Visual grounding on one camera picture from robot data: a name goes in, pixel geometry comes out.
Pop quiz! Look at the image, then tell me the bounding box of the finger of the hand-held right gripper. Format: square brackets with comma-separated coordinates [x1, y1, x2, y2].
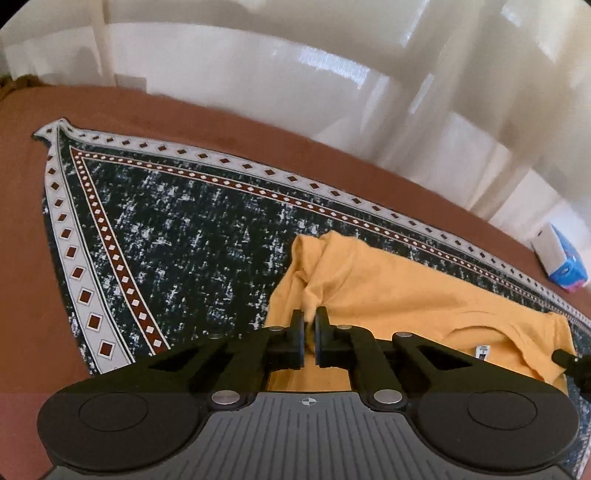
[553, 349, 583, 371]

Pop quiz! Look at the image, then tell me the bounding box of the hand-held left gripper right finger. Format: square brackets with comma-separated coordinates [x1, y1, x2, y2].
[315, 306, 500, 409]

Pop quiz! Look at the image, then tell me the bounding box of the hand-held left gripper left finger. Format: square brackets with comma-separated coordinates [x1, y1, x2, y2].
[150, 309, 307, 409]

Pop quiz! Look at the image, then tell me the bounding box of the yellow t-shirt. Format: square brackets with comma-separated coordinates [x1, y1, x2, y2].
[267, 231, 577, 397]

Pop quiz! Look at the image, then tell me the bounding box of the blue tissue pack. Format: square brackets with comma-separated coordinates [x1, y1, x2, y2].
[531, 223, 588, 292]

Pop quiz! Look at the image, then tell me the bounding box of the dark patterned mat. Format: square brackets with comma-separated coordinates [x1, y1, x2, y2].
[31, 117, 591, 480]

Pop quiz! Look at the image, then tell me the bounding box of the white curtain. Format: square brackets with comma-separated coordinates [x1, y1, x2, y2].
[0, 0, 591, 247]

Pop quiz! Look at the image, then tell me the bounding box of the dark brown cloth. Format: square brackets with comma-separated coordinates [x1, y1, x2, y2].
[0, 73, 47, 100]

